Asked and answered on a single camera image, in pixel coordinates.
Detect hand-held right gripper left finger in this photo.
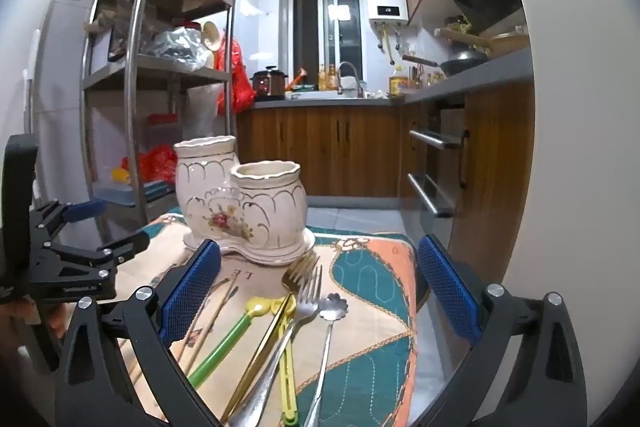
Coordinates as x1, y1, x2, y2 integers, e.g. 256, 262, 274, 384
54, 238, 222, 427

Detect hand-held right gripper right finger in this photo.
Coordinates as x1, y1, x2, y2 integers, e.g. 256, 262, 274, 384
416, 233, 588, 427

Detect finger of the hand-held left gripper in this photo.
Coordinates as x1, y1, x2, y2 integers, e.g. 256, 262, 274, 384
29, 199, 109, 249
42, 231, 152, 280

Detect silver flower-shaped spoon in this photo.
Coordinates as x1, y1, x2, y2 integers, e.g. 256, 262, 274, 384
302, 293, 350, 427

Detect white floral ceramic utensil holder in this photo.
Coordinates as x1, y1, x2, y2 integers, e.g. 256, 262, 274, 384
174, 135, 316, 267

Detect silver fork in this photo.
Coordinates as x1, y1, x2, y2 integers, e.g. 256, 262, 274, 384
227, 266, 325, 427

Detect yellow tulip-shaped utensil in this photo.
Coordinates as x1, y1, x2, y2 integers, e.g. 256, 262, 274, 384
269, 293, 302, 427

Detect person's left hand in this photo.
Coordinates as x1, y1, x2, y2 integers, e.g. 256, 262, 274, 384
0, 298, 69, 341

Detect crumpled red plastic bag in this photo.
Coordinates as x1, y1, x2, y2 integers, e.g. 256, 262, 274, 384
122, 144, 178, 182

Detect printed table cloth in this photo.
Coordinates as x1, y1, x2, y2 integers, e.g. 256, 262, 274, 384
112, 207, 418, 427

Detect gold fork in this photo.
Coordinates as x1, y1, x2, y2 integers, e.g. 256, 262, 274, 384
220, 252, 321, 423

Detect red-lidded plastic container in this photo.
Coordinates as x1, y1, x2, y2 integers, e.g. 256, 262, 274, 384
146, 113, 178, 152

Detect built-in steel appliance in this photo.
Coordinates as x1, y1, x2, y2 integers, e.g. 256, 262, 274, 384
407, 99, 471, 220

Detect steel shelf rack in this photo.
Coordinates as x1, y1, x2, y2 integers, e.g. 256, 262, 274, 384
80, 0, 238, 228

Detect hanging white plastic bag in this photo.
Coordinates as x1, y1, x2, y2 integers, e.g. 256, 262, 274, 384
187, 84, 223, 135

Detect wooden base cabinets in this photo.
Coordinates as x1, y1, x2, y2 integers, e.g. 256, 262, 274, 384
235, 79, 537, 303

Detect clear crumpled plastic bag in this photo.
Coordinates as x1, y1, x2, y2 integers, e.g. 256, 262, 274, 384
150, 27, 211, 72

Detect hanging red plastic bag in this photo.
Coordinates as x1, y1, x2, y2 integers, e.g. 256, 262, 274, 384
216, 34, 257, 114

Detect grey kitchen countertop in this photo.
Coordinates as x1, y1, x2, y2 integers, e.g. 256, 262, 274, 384
252, 47, 532, 110

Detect yellow cooking oil bottle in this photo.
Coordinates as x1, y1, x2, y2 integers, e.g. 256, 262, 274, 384
389, 66, 408, 96

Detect cream slotted ladle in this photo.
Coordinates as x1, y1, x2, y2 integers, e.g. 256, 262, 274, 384
202, 21, 221, 52

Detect dark red rice cooker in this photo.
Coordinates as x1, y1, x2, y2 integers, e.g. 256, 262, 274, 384
251, 66, 287, 102

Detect row of seasoning bottles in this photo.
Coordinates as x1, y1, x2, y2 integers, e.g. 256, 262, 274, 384
407, 64, 446, 88

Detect black wok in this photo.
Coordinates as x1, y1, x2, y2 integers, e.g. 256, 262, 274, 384
402, 47, 488, 78

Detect white sink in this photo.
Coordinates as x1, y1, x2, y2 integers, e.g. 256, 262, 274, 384
290, 89, 346, 102

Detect steel kitchen faucet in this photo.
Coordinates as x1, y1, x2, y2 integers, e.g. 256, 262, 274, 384
337, 62, 363, 98

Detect kitchen window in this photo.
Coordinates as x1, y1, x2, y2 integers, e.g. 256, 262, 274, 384
287, 0, 366, 82

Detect green-handled tulip spoon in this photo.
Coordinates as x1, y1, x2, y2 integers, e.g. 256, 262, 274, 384
186, 296, 275, 390

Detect brown pot with wooden handle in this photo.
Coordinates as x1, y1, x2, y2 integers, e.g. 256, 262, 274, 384
434, 27, 530, 58

